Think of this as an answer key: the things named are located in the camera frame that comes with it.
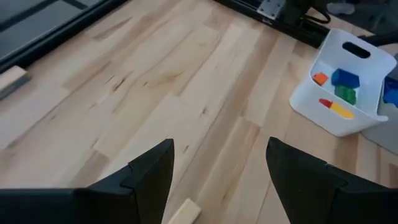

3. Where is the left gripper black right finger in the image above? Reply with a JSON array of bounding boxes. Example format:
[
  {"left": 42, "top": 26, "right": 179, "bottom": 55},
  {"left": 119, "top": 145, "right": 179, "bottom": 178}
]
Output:
[{"left": 266, "top": 136, "right": 389, "bottom": 224}]

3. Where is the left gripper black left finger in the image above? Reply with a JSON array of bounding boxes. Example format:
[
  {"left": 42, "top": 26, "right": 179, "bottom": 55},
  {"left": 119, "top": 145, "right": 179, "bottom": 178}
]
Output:
[{"left": 88, "top": 139, "right": 175, "bottom": 224}]

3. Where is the light wooden plank block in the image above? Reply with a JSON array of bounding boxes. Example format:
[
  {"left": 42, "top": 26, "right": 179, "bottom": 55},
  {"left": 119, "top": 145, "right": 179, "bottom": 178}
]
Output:
[
  {"left": 167, "top": 198, "right": 202, "bottom": 224},
  {"left": 0, "top": 65, "right": 32, "bottom": 101}
]

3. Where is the small yellow toy brick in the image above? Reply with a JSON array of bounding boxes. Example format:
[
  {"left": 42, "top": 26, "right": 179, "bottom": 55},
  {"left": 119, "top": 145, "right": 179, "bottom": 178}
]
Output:
[{"left": 329, "top": 101, "right": 354, "bottom": 120}]

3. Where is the green toy brick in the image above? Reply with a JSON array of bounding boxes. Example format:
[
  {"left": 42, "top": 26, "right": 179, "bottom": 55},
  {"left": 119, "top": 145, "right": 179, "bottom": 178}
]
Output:
[{"left": 334, "top": 85, "right": 358, "bottom": 106}]

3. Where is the small orange toy brick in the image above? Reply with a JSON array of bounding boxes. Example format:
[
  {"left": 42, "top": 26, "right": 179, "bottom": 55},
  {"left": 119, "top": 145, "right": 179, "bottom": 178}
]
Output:
[{"left": 312, "top": 72, "right": 330, "bottom": 86}]

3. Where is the small blue toy brick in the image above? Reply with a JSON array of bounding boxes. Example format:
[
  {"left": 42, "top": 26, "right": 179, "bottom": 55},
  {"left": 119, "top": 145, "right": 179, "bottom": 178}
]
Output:
[{"left": 330, "top": 68, "right": 361, "bottom": 90}]

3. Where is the white plastic handled bin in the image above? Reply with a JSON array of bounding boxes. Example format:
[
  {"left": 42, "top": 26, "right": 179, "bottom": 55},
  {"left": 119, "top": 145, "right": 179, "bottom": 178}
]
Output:
[
  {"left": 289, "top": 28, "right": 397, "bottom": 138},
  {"left": 360, "top": 52, "right": 398, "bottom": 156}
]

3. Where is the silver metal bracket plate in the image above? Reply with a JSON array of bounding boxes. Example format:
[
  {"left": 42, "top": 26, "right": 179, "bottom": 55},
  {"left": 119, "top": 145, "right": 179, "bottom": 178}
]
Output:
[{"left": 257, "top": 0, "right": 286, "bottom": 21}]

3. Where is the black aluminium table frame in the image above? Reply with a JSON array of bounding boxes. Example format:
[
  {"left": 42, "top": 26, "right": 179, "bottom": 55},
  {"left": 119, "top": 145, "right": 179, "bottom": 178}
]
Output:
[{"left": 0, "top": 0, "right": 398, "bottom": 74}]

